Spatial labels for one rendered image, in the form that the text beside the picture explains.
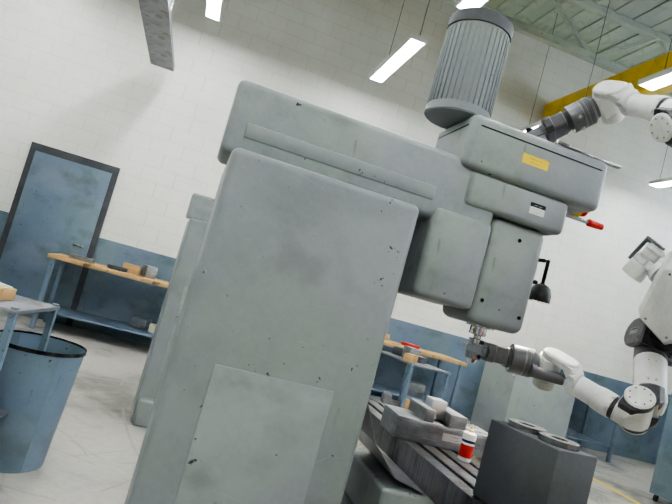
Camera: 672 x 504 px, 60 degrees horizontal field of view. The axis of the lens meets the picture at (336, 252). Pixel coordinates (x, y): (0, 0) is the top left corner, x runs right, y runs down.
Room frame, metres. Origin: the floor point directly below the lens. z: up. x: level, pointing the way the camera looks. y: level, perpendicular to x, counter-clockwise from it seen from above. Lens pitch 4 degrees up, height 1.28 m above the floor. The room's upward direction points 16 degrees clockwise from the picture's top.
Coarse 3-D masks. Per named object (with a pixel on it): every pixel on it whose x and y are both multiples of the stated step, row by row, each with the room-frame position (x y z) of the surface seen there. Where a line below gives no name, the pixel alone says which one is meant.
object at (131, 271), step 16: (48, 256) 6.67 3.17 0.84; (64, 256) 6.89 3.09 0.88; (80, 256) 6.99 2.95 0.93; (48, 272) 6.71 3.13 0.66; (112, 272) 6.85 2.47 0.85; (128, 272) 7.23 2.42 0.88; (144, 272) 7.24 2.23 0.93; (32, 320) 6.71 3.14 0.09; (80, 320) 6.85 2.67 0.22; (96, 320) 7.08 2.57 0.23; (112, 320) 7.45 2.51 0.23; (144, 320) 7.40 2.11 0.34; (432, 352) 8.35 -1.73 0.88; (416, 384) 8.13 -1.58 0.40; (432, 384) 8.65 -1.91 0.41; (576, 432) 9.24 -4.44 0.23; (608, 448) 8.67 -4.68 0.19
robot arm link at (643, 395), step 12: (636, 360) 1.69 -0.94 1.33; (648, 360) 1.66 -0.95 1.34; (660, 360) 1.66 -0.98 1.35; (636, 372) 1.66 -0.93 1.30; (648, 372) 1.63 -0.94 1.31; (660, 372) 1.63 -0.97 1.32; (636, 384) 1.63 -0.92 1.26; (648, 384) 1.59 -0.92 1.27; (660, 384) 1.60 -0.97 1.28; (624, 396) 1.57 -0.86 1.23; (636, 396) 1.56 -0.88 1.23; (648, 396) 1.55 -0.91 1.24; (660, 396) 1.55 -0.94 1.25; (636, 408) 1.55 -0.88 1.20; (648, 408) 1.54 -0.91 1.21; (660, 408) 1.56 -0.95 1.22; (636, 432) 1.61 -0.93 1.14
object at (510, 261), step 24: (504, 240) 1.67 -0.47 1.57; (528, 240) 1.69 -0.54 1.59; (504, 264) 1.68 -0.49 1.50; (528, 264) 1.69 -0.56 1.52; (480, 288) 1.67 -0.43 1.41; (504, 288) 1.68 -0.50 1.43; (528, 288) 1.70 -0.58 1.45; (456, 312) 1.74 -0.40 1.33; (480, 312) 1.67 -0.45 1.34; (504, 312) 1.69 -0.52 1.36
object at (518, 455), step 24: (504, 432) 1.38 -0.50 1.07; (528, 432) 1.36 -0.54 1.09; (504, 456) 1.36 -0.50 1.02; (528, 456) 1.30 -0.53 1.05; (552, 456) 1.24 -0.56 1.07; (576, 456) 1.25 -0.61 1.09; (480, 480) 1.41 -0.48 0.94; (504, 480) 1.35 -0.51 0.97; (528, 480) 1.28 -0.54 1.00; (552, 480) 1.23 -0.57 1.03; (576, 480) 1.26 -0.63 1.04
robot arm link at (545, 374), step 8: (528, 352) 1.74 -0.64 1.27; (536, 352) 1.75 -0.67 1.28; (528, 360) 1.72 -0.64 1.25; (536, 360) 1.73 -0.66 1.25; (544, 360) 1.73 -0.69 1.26; (528, 368) 1.73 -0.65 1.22; (536, 368) 1.71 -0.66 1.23; (544, 368) 1.73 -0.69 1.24; (552, 368) 1.73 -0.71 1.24; (560, 368) 1.73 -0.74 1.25; (528, 376) 1.75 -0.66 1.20; (536, 376) 1.70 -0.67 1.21; (544, 376) 1.70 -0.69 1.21; (552, 376) 1.70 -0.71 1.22; (560, 376) 1.70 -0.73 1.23; (536, 384) 1.77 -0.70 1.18; (544, 384) 1.75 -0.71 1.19; (552, 384) 1.75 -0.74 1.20; (560, 384) 1.70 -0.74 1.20
